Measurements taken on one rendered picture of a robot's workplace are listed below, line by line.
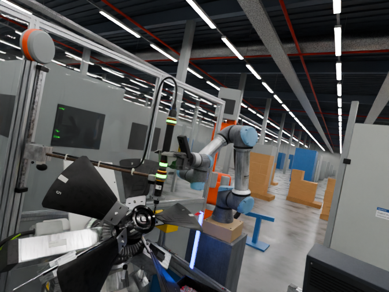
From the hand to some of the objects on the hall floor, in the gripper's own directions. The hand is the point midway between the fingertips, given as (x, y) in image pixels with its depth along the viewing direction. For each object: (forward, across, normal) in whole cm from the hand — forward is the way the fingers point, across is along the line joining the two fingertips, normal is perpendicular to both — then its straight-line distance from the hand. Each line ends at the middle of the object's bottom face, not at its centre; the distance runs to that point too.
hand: (160, 152), depth 103 cm
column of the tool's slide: (+38, +59, -150) cm, 165 cm away
